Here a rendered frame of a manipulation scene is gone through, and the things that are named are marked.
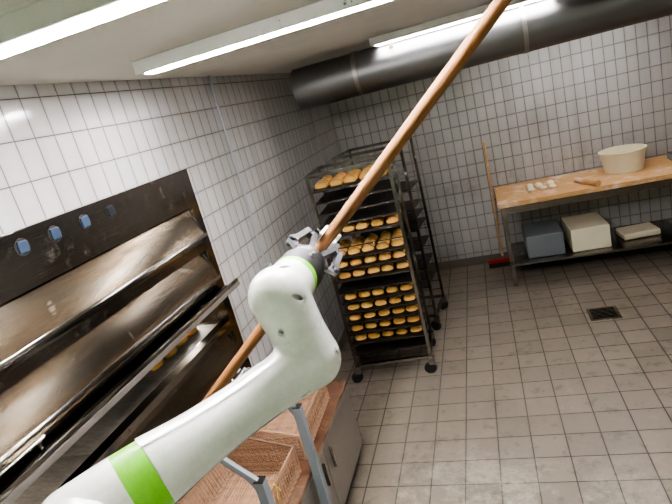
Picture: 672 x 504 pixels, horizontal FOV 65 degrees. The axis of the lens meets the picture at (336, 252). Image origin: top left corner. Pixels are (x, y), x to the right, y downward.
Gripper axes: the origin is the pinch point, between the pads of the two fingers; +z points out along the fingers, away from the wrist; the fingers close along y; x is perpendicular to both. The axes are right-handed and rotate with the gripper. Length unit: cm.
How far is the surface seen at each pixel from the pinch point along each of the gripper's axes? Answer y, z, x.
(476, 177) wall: 84, 497, -34
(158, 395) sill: -22, 69, -143
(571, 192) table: 151, 412, 19
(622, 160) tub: 174, 440, 68
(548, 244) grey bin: 175, 427, -35
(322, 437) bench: 59, 111, -140
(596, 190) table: 167, 412, 33
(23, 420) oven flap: -46, 5, -121
